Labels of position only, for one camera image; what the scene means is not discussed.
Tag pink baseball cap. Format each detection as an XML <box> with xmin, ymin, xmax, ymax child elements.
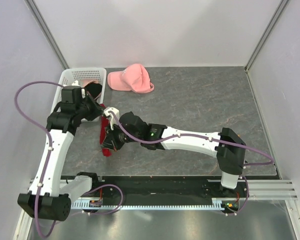
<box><xmin>107</xmin><ymin>63</ymin><xmax>155</xmax><ymax>94</ymax></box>

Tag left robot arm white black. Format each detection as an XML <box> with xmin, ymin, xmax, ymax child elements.
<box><xmin>17</xmin><ymin>83</ymin><xmax>104</xmax><ymax>221</ymax></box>

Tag light blue cable duct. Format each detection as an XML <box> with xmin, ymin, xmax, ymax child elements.
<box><xmin>70</xmin><ymin>199</ymin><xmax>225</xmax><ymax>211</ymax></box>

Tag black cloth in basket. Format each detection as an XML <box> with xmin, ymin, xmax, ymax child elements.
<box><xmin>84</xmin><ymin>82</ymin><xmax>103</xmax><ymax>100</ymax></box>

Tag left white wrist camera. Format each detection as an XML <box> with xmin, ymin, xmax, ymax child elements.
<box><xmin>70</xmin><ymin>80</ymin><xmax>86</xmax><ymax>99</ymax></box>

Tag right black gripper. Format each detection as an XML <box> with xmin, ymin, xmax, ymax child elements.
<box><xmin>101</xmin><ymin>121</ymin><xmax>141</xmax><ymax>153</ymax></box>

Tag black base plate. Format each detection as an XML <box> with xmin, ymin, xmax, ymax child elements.
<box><xmin>92</xmin><ymin>175</ymin><xmax>247</xmax><ymax>205</ymax></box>

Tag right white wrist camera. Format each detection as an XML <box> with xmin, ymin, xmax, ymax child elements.
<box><xmin>103</xmin><ymin>107</ymin><xmax>120</xmax><ymax>130</ymax></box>

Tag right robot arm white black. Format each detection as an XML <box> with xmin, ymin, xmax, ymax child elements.
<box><xmin>101</xmin><ymin>108</ymin><xmax>246</xmax><ymax>197</ymax></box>

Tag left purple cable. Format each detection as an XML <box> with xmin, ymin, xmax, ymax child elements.
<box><xmin>14</xmin><ymin>80</ymin><xmax>126</xmax><ymax>238</ymax></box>

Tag pink cloth in basket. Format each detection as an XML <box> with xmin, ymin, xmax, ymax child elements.
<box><xmin>80</xmin><ymin>78</ymin><xmax>99</xmax><ymax>88</ymax></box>

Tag white plastic basket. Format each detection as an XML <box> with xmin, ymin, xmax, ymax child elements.
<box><xmin>47</xmin><ymin>67</ymin><xmax>107</xmax><ymax>130</ymax></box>

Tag red cloth napkin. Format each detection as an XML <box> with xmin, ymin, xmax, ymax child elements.
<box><xmin>99</xmin><ymin>115</ymin><xmax>112</xmax><ymax>157</ymax></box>

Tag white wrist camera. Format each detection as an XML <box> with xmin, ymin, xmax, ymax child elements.
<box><xmin>70</xmin><ymin>80</ymin><xmax>86</xmax><ymax>99</ymax></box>
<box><xmin>103</xmin><ymin>107</ymin><xmax>120</xmax><ymax>130</ymax></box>

